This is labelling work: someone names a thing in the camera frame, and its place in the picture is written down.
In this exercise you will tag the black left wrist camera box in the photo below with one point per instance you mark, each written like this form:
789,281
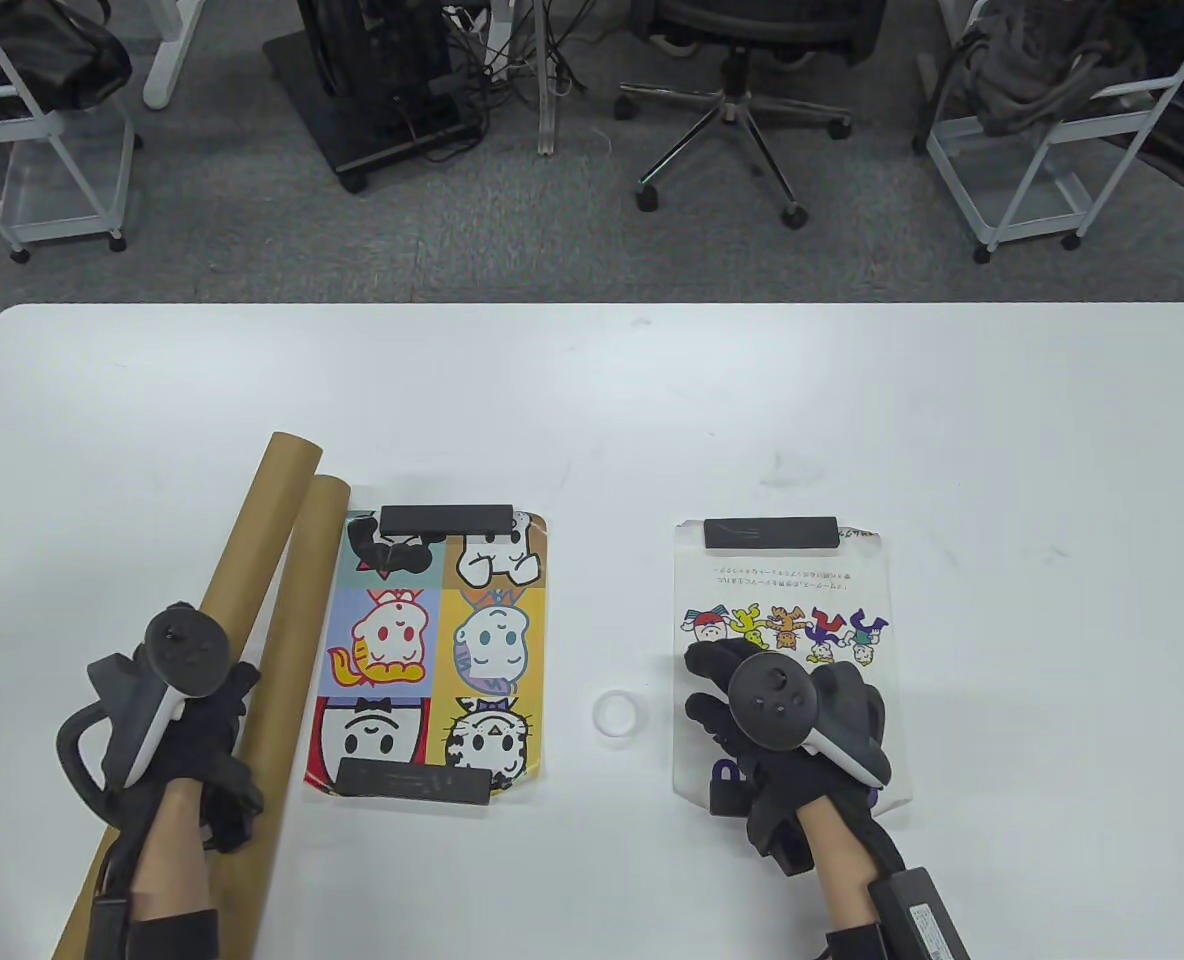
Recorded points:
107,930

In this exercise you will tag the colourful cartoon faces poster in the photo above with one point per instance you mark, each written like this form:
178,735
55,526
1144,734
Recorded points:
492,640

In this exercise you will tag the black wheeled equipment stand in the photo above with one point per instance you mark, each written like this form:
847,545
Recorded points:
352,110

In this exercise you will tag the person's left hand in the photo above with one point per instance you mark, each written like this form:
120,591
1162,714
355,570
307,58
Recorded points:
217,740

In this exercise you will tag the grey backpack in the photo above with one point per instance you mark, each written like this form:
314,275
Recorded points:
1042,60

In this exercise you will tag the person's right hand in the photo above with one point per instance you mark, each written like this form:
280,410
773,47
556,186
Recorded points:
792,790

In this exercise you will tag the white plastic tube cap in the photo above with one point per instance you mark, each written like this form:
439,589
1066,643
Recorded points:
598,716

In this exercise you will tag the brown cardboard mailing tube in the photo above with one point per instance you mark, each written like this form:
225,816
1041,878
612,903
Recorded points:
252,540
297,620

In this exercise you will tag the person's right forearm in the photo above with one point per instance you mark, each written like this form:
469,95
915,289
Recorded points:
837,870

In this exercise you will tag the grey hand controller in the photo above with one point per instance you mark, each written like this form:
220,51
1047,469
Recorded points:
772,700
187,650

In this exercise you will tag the white desk leg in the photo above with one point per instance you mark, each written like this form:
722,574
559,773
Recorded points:
167,70
549,120

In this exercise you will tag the black bag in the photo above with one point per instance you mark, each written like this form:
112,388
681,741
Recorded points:
32,60

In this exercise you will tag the white wheeled cart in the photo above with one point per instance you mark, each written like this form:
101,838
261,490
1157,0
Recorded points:
62,190
1012,190

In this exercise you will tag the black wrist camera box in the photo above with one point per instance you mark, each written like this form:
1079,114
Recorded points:
107,930
917,915

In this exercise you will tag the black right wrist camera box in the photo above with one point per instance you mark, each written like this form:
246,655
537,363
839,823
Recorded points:
917,915

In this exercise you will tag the black rectangular weight bar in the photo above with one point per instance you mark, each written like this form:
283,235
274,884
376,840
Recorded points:
447,519
727,800
412,780
772,533

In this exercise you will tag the white cartoon figures poster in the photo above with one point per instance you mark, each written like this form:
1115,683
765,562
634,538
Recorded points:
802,580

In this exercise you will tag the black office chair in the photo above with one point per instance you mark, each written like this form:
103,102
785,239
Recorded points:
732,95

